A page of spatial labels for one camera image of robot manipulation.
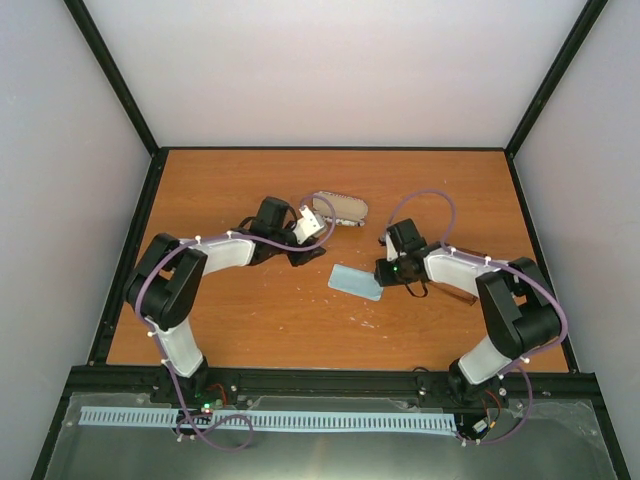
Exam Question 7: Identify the light blue cleaning cloth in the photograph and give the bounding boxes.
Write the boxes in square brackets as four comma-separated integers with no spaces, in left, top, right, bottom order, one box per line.
[328,264,383,301]

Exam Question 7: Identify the flag print glasses case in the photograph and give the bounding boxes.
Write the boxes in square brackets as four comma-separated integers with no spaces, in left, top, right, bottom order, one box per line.
[312,191,369,227]

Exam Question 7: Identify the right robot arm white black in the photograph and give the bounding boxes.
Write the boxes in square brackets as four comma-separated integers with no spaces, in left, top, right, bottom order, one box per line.
[374,219,568,405]

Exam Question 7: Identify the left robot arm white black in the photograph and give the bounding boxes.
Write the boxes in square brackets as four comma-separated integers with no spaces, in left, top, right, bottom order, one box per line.
[124,196,336,403]

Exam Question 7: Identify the brown tinted sunglasses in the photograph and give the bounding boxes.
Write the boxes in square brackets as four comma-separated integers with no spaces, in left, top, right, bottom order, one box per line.
[427,247,492,305]

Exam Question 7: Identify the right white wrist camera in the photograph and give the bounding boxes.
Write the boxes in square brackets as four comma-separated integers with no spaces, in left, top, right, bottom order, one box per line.
[378,231,401,262]

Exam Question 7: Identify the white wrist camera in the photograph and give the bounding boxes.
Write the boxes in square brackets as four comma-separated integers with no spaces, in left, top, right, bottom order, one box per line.
[378,231,401,262]
[293,205,327,245]

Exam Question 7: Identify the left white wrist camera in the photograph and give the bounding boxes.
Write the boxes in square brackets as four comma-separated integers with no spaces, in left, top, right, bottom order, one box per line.
[293,205,327,245]

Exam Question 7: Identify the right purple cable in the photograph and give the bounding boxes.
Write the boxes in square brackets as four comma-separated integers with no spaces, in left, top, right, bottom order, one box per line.
[382,188,570,446]

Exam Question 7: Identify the black mounting rail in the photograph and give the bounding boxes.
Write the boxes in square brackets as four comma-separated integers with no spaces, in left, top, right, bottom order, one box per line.
[64,365,599,407]

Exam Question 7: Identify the black aluminium frame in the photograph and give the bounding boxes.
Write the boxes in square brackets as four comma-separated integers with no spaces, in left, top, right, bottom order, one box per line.
[31,1,631,479]

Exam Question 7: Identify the light blue slotted cable duct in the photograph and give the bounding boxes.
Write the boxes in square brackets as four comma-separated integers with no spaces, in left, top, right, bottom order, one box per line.
[77,406,457,436]

